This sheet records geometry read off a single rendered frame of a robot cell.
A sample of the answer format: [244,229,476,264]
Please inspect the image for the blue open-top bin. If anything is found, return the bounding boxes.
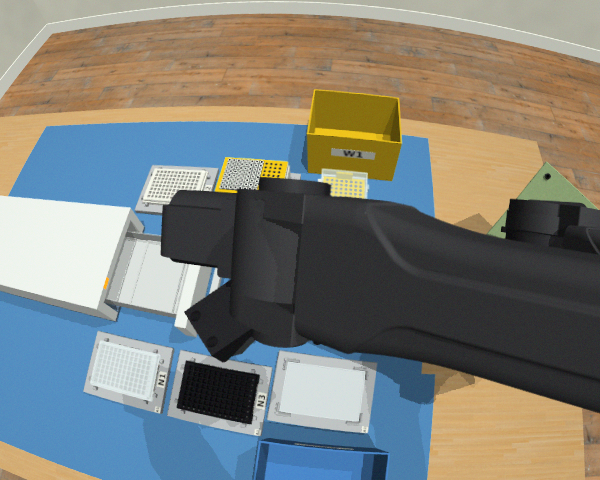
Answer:
[254,438,390,480]

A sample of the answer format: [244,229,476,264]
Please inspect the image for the white multi-well plate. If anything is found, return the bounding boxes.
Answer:
[142,169,209,205]
[90,340,162,402]

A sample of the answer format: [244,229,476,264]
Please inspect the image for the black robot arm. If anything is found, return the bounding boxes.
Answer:
[160,177,600,413]

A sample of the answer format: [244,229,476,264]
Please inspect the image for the blue flat mat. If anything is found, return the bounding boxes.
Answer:
[0,121,435,480]

